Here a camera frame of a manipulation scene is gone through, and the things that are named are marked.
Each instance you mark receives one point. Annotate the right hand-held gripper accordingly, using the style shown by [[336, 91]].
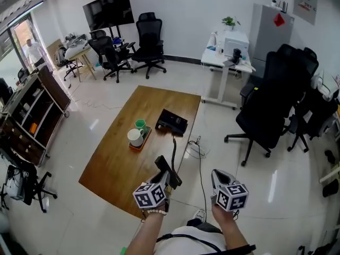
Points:
[[232, 196]]

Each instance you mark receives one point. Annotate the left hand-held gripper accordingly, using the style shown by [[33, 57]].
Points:
[[150, 195]]

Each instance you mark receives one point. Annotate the person's right forearm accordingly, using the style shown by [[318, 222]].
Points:
[[232, 230]]

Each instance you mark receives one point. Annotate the person's left forearm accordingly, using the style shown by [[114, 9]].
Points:
[[144, 235]]

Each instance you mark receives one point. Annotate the black box device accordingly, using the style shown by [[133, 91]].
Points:
[[172, 121]]

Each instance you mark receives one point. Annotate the orange tray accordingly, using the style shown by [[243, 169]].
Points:
[[144, 142]]

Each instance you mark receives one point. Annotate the person's white shoe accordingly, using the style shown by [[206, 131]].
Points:
[[199, 214]]

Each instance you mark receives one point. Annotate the white mug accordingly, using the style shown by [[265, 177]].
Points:
[[135, 137]]

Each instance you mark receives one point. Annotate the green hexagonal cup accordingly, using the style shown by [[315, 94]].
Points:
[[140, 125]]

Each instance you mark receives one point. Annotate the person's white shirt torso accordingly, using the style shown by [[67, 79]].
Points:
[[191, 242]]

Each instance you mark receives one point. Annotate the large black office chair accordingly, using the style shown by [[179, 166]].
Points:
[[268, 115]]

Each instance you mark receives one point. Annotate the black shoe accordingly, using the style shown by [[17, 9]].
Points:
[[330, 188], [330, 157]]

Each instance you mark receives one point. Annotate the black office chair with headrest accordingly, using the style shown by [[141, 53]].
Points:
[[316, 115]]

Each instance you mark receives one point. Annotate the white standing desk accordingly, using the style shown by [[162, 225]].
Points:
[[212, 60]]

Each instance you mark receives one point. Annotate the black cylindrical device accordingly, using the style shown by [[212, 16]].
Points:
[[237, 56]]

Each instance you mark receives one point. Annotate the black chair with equipment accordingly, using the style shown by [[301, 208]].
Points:
[[29, 185]]

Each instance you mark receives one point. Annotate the white box appliance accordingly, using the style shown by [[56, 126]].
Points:
[[236, 46]]

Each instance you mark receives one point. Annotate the orange box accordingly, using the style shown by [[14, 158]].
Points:
[[33, 128]]

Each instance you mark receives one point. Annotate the black office chair with armrests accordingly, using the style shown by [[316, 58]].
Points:
[[109, 50]]

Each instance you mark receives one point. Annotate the wooden stool table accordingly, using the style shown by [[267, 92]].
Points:
[[85, 62]]

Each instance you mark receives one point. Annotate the clear spray bottle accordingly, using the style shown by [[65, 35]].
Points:
[[213, 40]]

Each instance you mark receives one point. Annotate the white clutter pile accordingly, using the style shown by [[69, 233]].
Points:
[[325, 85]]

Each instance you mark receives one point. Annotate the tall black mesh office chair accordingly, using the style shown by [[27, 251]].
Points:
[[148, 38]]

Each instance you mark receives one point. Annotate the brown shelf cart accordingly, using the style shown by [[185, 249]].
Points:
[[40, 102]]

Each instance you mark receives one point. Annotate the grey refrigerator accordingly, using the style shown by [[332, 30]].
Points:
[[265, 38]]

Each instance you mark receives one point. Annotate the small black swivel chair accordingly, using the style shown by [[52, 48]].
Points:
[[63, 60]]

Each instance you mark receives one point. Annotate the green potted plant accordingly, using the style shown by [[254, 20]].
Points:
[[229, 21]]

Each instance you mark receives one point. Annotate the red paper decoration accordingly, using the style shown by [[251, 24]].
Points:
[[279, 19]]

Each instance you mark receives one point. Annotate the black flat screen television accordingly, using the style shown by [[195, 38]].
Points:
[[109, 10]]

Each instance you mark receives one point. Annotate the router with antennas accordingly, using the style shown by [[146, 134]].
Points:
[[283, 7]]

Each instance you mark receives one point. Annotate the grey electrical panel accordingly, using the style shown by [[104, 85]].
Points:
[[305, 4]]

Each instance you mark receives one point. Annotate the glass door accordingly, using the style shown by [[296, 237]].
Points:
[[16, 38]]

